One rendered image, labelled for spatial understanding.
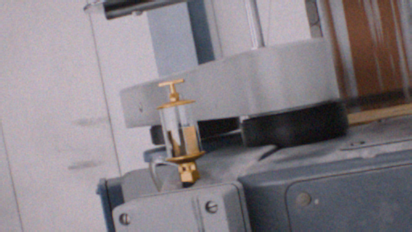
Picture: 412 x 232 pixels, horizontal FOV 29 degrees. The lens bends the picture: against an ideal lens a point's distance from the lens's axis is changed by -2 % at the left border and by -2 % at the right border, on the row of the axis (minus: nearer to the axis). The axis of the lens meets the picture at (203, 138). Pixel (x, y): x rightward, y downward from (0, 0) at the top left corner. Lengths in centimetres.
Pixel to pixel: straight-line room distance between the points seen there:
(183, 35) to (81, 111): 126
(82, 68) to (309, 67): 575
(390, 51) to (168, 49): 462
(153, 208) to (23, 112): 616
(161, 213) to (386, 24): 56
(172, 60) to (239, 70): 492
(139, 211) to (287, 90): 19
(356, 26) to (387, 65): 6
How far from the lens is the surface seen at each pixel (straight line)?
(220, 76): 69
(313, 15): 107
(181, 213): 49
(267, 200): 53
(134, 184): 98
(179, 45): 555
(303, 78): 63
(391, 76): 100
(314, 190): 51
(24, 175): 671
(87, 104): 635
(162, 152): 99
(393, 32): 100
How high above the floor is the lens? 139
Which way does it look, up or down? 3 degrees down
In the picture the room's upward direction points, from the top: 11 degrees counter-clockwise
